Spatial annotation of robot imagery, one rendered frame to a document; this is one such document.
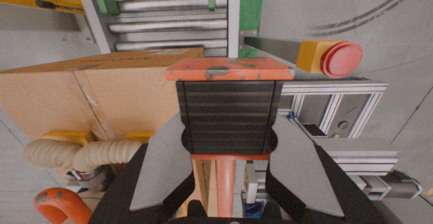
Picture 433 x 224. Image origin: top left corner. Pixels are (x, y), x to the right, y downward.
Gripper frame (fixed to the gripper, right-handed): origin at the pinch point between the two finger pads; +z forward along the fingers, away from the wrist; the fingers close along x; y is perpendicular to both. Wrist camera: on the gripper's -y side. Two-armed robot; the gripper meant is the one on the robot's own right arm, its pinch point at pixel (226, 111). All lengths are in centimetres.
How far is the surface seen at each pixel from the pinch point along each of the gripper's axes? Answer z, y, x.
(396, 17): 122, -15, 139
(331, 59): 16.3, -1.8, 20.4
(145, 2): 65, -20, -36
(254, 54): 120, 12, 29
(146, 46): 65, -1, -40
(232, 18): 61, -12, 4
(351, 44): 17.0, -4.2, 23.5
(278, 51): 41.1, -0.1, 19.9
